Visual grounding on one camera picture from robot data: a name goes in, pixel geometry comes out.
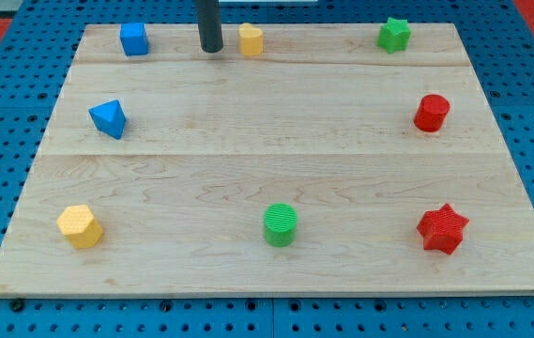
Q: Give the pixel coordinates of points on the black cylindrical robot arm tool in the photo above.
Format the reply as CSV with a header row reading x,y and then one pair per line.
x,y
209,25

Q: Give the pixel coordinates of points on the blue cube block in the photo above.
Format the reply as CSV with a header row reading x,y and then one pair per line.
x,y
133,39

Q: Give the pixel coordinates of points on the green cylinder block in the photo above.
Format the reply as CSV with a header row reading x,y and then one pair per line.
x,y
280,223

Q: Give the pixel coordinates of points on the light wooden board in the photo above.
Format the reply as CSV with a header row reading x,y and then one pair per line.
x,y
321,120

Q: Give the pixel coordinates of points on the yellow heart block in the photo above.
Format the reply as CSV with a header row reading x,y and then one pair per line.
x,y
251,39

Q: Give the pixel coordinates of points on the blue triangular prism block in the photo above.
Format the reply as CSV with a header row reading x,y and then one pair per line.
x,y
109,118

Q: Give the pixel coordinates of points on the red cylinder block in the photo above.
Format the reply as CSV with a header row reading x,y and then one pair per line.
x,y
431,113

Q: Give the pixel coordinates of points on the green star block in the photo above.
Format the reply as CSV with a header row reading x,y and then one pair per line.
x,y
394,35

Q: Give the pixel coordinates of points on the red star block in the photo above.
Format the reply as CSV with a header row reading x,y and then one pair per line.
x,y
442,229

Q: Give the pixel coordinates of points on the yellow hexagon block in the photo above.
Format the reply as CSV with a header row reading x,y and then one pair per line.
x,y
79,226

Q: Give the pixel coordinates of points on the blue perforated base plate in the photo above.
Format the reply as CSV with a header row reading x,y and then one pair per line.
x,y
35,55

